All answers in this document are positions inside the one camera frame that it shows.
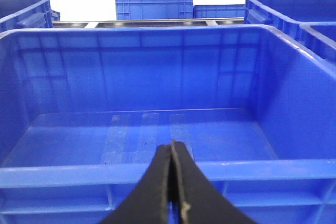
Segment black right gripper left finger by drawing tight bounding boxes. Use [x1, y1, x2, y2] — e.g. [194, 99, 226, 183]
[101, 145, 171, 223]

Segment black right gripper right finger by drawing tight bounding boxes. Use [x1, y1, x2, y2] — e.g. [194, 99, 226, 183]
[171, 141, 256, 223]

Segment blue plastic crate right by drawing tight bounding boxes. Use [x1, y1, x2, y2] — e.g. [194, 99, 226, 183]
[1, 25, 335, 223]

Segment blue plastic crate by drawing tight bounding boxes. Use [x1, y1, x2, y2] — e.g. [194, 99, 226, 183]
[1, 25, 335, 223]
[1, 0, 53, 32]

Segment blue background crate low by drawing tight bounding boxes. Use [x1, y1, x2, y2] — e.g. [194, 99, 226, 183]
[193, 4, 246, 19]

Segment blue background crate tall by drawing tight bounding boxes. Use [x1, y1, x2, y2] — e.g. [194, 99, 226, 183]
[115, 0, 194, 20]

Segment blue crate near right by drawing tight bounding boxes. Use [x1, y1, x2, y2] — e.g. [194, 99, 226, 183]
[299, 22, 335, 66]

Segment blue crate far right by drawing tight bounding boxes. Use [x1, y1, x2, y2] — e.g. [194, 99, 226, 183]
[244, 0, 335, 39]

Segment blue plastic crate left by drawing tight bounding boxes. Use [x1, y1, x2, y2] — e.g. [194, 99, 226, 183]
[1, 0, 53, 32]

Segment metal rack frame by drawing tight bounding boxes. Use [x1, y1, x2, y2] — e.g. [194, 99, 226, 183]
[52, 17, 244, 28]

